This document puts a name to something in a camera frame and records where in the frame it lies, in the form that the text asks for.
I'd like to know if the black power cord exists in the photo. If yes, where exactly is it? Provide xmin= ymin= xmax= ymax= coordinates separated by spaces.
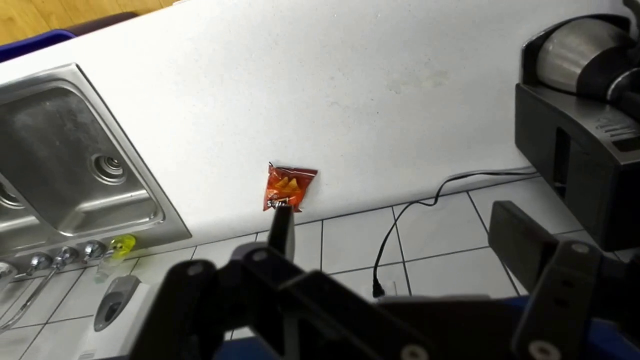
xmin=370 ymin=167 xmax=539 ymax=299

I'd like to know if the yellow dish soap bottle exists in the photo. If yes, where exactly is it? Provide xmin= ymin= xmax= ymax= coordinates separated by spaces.
xmin=98 ymin=231 xmax=140 ymax=270

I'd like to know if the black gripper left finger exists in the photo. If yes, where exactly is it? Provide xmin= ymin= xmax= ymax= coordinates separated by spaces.
xmin=126 ymin=203 xmax=427 ymax=360

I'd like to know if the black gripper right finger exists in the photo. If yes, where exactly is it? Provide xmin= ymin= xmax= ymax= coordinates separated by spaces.
xmin=488 ymin=200 xmax=640 ymax=360

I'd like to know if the stainless steel sink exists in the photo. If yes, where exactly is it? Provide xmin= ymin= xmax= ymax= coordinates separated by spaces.
xmin=0 ymin=62 xmax=193 ymax=265

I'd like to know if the chrome sink faucet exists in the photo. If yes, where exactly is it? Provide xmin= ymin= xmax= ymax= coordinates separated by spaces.
xmin=0 ymin=238 xmax=110 ymax=330

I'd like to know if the red chip bag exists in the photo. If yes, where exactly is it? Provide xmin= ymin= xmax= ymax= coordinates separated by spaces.
xmin=262 ymin=159 xmax=320 ymax=213

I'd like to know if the white soap dispenser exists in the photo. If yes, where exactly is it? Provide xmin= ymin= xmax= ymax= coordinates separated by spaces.
xmin=73 ymin=263 xmax=166 ymax=360

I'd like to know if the steel coffee maker with carafe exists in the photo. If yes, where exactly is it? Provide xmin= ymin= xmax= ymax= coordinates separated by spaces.
xmin=511 ymin=10 xmax=640 ymax=254

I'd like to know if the steel coffee carafe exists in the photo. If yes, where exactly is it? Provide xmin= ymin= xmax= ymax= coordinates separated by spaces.
xmin=534 ymin=13 xmax=640 ymax=104

